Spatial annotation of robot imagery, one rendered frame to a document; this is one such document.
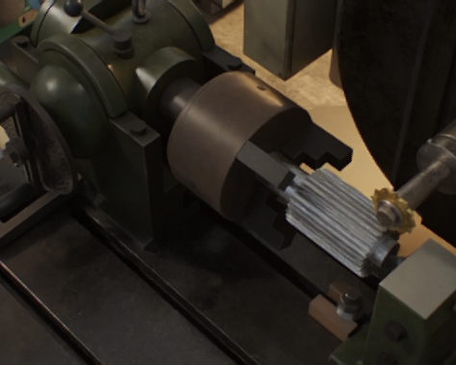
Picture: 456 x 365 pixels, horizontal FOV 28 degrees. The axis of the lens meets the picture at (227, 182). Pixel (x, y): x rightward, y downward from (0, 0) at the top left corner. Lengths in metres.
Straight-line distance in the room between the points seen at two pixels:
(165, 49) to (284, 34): 0.23
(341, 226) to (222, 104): 0.23
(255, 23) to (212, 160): 0.39
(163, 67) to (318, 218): 0.33
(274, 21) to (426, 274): 0.53
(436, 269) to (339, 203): 0.15
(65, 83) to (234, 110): 0.26
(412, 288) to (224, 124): 0.33
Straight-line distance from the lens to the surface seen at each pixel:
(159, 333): 1.35
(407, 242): 1.96
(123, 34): 1.33
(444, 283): 1.16
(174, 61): 1.33
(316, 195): 1.19
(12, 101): 1.29
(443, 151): 1.16
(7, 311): 1.40
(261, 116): 1.20
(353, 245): 1.16
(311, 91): 3.14
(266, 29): 1.52
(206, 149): 1.21
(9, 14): 2.61
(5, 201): 1.40
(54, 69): 1.35
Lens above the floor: 2.15
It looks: 49 degrees down
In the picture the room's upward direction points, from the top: straight up
